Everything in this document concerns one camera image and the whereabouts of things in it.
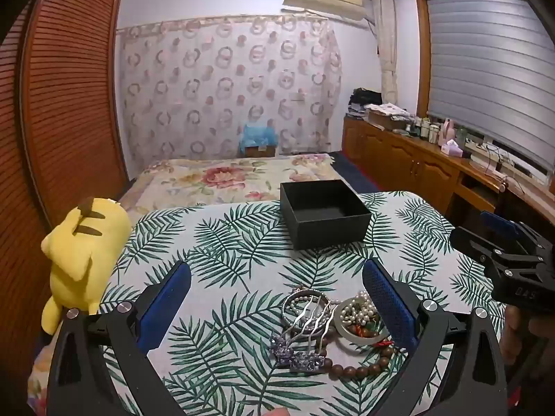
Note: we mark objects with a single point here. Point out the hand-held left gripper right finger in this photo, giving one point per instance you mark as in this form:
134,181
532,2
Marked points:
390,307

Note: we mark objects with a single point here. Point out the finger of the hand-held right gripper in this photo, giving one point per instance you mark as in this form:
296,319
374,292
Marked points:
498,223
472,240

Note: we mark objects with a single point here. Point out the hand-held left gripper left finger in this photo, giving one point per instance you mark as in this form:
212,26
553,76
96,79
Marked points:
167,307

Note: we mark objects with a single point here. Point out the grey bangle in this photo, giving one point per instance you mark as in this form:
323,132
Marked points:
347,334

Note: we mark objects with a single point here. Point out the silver hair comb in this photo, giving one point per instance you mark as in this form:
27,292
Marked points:
312,325

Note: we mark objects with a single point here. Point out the black square box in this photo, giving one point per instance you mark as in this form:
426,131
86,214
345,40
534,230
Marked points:
329,229

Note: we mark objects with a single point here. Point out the purple crystal hair clip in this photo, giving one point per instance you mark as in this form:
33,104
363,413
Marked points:
299,362

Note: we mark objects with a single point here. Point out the person's right forearm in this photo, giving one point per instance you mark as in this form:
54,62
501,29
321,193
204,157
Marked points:
542,346

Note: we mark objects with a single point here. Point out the person's right hand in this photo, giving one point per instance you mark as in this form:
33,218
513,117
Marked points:
516,333

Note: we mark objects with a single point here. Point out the leaf-print tablecloth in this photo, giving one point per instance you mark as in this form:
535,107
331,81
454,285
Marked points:
225,260

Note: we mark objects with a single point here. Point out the pink tissue pack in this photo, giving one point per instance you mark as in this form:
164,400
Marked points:
452,149

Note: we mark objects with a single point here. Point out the wooden cabinet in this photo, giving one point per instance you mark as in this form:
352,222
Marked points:
407,164

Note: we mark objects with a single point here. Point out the yellow plush toy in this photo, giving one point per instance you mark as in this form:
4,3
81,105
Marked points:
82,251

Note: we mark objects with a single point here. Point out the pink bottle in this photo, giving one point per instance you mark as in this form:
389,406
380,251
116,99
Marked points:
447,132

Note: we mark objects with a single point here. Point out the group of small bottles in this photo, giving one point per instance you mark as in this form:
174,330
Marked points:
427,130

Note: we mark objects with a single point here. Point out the floral blanket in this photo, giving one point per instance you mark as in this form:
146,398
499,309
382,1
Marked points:
208,182

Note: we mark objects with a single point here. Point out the navy blanket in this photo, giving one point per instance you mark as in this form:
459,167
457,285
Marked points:
353,173

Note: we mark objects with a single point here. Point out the box with papers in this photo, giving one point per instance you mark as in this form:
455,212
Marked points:
388,117

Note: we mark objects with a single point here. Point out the grey window blind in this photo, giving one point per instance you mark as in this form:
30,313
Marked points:
481,60

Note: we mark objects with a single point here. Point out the stack of dark clothes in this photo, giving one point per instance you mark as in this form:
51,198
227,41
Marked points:
364,97

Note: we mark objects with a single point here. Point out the cardboard box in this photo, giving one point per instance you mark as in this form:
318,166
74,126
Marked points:
260,151

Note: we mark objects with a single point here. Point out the blue plastic bag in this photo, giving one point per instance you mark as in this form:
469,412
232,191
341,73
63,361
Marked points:
258,132

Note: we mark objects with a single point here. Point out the cream tied curtain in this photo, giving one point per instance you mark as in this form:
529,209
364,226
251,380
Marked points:
386,43

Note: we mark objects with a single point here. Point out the circle-patterned curtain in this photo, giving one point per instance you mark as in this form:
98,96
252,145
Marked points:
195,86

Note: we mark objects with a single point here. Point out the louvred wooden wardrobe door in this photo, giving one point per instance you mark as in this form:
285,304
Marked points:
69,95

